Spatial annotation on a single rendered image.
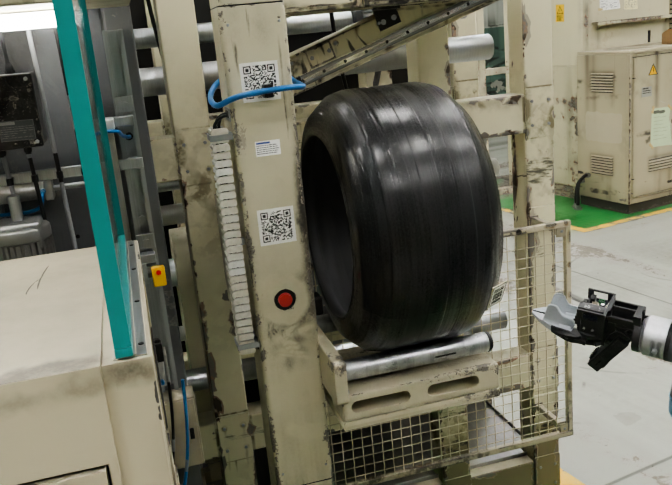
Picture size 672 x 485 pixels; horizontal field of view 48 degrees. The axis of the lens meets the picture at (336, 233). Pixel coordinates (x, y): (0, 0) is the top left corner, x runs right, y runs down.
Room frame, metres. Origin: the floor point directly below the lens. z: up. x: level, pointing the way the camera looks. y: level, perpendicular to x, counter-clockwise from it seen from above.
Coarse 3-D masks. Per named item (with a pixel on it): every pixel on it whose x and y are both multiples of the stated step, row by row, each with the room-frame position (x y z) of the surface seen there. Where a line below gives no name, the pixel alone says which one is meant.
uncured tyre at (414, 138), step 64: (320, 128) 1.59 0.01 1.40; (384, 128) 1.46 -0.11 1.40; (448, 128) 1.48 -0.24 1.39; (320, 192) 1.89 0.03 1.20; (384, 192) 1.38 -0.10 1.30; (448, 192) 1.40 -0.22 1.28; (320, 256) 1.78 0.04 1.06; (384, 256) 1.36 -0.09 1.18; (448, 256) 1.38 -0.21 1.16; (384, 320) 1.40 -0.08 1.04; (448, 320) 1.44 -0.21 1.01
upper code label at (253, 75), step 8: (240, 64) 1.50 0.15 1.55; (248, 64) 1.50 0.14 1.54; (256, 64) 1.50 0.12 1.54; (264, 64) 1.51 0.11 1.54; (272, 64) 1.51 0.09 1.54; (240, 72) 1.50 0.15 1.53; (248, 72) 1.50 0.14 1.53; (256, 72) 1.50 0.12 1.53; (264, 72) 1.51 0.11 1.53; (272, 72) 1.51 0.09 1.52; (248, 80) 1.50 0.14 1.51; (256, 80) 1.50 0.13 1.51; (264, 80) 1.51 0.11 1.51; (272, 80) 1.51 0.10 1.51; (248, 88) 1.50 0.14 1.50; (256, 88) 1.50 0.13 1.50; (256, 96) 1.50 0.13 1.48; (280, 96) 1.51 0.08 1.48
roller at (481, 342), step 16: (464, 336) 1.55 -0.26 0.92; (480, 336) 1.55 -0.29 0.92; (384, 352) 1.50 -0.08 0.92; (400, 352) 1.50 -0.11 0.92; (416, 352) 1.50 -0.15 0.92; (432, 352) 1.51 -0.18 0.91; (448, 352) 1.51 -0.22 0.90; (464, 352) 1.52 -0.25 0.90; (480, 352) 1.54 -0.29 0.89; (352, 368) 1.46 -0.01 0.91; (368, 368) 1.47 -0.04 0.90; (384, 368) 1.48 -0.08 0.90; (400, 368) 1.49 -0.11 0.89
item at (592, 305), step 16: (592, 288) 1.37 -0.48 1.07; (592, 304) 1.33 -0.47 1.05; (608, 304) 1.32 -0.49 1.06; (624, 304) 1.32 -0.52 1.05; (576, 320) 1.34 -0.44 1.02; (592, 320) 1.32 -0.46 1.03; (608, 320) 1.31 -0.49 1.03; (624, 320) 1.30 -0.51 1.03; (640, 320) 1.28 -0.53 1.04; (592, 336) 1.33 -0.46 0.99; (608, 336) 1.33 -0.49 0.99; (624, 336) 1.31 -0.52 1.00
